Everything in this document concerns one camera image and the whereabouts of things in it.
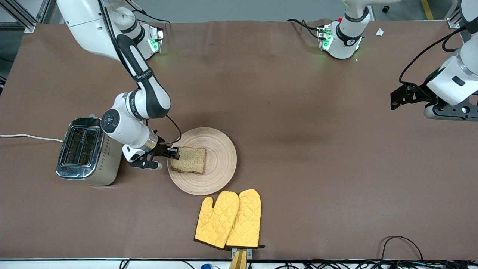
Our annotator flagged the brown toast slice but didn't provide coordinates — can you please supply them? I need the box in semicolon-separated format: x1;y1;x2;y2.
171;146;207;175

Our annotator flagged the round wooden plate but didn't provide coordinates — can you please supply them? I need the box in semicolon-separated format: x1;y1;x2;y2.
167;127;238;196

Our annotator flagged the chrome and beige toaster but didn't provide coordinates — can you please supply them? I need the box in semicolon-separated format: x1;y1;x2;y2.
56;115;125;186

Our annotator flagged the yellow quilted oven mitt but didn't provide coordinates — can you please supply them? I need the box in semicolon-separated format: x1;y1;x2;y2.
194;191;240;250
226;189;266;250

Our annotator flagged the brown table cover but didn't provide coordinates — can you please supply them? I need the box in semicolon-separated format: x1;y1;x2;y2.
0;19;478;260

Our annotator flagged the yellow wooden stick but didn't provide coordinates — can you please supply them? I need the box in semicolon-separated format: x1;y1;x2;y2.
229;248;253;269

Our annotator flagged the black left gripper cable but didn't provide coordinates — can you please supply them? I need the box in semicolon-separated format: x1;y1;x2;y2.
399;26;478;98

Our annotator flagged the aluminium frame profile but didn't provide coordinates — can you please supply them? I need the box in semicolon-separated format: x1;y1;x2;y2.
0;0;51;33
446;4;464;29

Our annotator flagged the white toaster power cable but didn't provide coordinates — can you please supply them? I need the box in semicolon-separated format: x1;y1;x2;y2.
0;134;64;143

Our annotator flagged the black left arm base cable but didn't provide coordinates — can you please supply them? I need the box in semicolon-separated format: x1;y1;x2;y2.
287;19;322;41

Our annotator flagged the black arm base cable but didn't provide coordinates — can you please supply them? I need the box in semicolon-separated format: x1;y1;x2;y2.
287;19;322;41
125;0;171;25

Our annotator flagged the black right arm base cable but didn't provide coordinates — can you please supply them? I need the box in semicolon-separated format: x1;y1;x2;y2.
125;0;171;25

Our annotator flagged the black looped cable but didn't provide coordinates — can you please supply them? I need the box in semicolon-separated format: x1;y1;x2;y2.
380;236;424;262

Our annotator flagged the black cable bundle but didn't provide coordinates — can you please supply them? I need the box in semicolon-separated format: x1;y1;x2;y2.
261;260;478;269

